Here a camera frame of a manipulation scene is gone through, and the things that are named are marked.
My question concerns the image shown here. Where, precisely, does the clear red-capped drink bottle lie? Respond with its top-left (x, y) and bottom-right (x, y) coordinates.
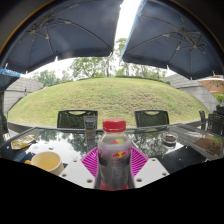
top-left (96, 118), bottom-right (133, 192)

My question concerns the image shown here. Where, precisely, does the dark slatted chair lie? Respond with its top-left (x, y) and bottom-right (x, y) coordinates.
top-left (206, 113), bottom-right (224, 137)
top-left (198, 110), bottom-right (208, 130)

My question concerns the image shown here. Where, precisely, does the cream mug with yellow handle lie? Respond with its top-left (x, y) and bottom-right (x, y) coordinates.
top-left (23, 151), bottom-right (65, 177)

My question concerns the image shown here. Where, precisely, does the navy umbrella with light-blue edge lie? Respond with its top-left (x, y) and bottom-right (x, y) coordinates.
top-left (0, 66), bottom-right (22, 92)

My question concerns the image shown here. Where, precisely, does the yellow crumpled packet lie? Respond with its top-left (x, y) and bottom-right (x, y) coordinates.
top-left (10, 134), bottom-right (38, 150)

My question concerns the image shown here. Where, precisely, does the large navy patio umbrella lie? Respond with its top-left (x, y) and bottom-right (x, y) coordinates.
top-left (4, 0), bottom-right (125, 75)
top-left (120, 0), bottom-right (224, 80)

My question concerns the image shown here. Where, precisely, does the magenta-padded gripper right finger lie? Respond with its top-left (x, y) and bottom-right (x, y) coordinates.
top-left (129, 146), bottom-right (170, 190)

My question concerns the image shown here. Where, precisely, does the green potted plant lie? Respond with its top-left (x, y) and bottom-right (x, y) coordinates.
top-left (214, 93), bottom-right (224, 114)

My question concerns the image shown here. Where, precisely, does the small round ashtray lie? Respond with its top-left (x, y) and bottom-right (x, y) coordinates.
top-left (162, 132), bottom-right (179, 145)

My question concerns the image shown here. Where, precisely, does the row of green trees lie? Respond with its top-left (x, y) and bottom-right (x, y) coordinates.
top-left (31, 37), bottom-right (168, 88)

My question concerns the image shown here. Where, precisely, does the grey standing tube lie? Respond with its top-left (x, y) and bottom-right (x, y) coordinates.
top-left (83, 115), bottom-right (98, 142)

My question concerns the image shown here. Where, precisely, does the dark mesh-back chair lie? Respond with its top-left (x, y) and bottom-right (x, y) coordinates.
top-left (134, 109), bottom-right (170, 128)
top-left (56, 109), bottom-right (99, 130)

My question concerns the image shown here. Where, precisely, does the beige patio umbrella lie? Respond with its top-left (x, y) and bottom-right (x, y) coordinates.
top-left (198, 75), bottom-right (224, 97)

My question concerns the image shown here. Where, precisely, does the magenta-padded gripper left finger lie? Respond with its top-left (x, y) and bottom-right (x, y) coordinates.
top-left (59, 146), bottom-right (100, 190)

